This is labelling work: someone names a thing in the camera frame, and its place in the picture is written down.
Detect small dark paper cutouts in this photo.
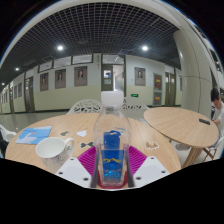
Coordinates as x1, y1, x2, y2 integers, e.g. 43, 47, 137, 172
79, 141, 95, 149

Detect red notice board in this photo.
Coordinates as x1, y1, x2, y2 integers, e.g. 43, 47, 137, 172
153, 73, 163, 106

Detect black bag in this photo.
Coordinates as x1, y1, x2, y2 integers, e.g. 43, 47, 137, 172
0, 139, 8, 158

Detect clear blue-labelled water bottle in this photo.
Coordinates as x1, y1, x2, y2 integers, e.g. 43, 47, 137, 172
92, 90, 132, 188

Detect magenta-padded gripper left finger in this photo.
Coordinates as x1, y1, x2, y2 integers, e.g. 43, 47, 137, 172
54, 145, 100, 189

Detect white lattice-back plastic chair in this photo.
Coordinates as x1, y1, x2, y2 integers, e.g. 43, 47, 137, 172
65, 98, 102, 116
122, 97, 150, 122

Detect framed wall portraits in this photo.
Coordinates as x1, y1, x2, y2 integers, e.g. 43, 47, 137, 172
13, 65, 147, 100

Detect round wooden side table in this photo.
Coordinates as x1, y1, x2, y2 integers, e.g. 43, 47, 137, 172
143, 106, 220, 169

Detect dark wooden door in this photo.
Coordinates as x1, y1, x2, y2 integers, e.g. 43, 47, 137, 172
164, 72, 177, 107
23, 76, 36, 113

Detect small white paper cutout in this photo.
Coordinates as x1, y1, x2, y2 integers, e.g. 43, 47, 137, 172
75, 129, 88, 138

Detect black phone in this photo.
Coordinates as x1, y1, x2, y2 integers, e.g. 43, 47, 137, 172
198, 118, 212, 126

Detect white plastic armchair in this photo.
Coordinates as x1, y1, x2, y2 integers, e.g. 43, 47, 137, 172
0, 123, 18, 158

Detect person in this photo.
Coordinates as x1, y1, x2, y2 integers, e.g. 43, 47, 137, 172
210, 87, 224, 134

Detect small beige paper cutout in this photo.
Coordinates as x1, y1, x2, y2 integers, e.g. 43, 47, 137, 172
145, 141, 160, 150

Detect white ceramic mug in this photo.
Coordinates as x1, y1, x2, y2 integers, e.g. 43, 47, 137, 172
35, 136, 76, 173

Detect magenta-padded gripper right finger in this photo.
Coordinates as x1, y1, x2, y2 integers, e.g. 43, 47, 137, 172
125, 145, 170, 189

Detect blue and white booklet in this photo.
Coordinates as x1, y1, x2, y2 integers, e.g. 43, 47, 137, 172
15, 125, 53, 145

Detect round ceiling lights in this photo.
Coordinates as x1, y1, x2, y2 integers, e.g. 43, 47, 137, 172
14, 44, 149, 72

